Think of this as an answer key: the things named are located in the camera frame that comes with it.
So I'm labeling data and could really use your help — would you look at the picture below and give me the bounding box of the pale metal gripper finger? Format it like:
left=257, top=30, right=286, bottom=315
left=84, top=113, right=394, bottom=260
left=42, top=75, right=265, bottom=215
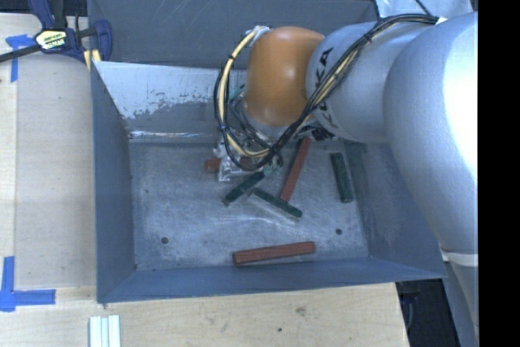
left=213, top=138, right=232, bottom=160
left=218, top=158, right=242, bottom=182

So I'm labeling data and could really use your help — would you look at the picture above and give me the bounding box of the dark green flat block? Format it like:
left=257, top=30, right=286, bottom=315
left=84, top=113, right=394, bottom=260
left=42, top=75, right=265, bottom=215
left=222, top=171, right=266, bottom=207
left=329, top=151, right=354, bottom=204
left=252, top=187, right=304, bottom=220

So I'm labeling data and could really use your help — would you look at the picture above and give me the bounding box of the red-brown flat block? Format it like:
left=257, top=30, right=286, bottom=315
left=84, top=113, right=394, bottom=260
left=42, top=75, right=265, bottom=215
left=232, top=241, right=317, bottom=267
left=279, top=137, right=313, bottom=203

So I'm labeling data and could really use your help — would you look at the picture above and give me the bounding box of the grey metal bin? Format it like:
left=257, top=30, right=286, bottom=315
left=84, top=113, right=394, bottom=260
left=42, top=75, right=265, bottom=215
left=85, top=0, right=449, bottom=304

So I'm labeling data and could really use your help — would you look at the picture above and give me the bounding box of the pale wood flat board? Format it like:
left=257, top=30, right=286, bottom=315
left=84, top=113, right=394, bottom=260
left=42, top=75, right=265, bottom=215
left=14, top=51, right=98, bottom=290

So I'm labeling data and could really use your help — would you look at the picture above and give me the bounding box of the black cylinder on white bracket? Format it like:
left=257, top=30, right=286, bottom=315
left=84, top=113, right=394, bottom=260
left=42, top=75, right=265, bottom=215
left=310, top=127, right=339, bottom=142

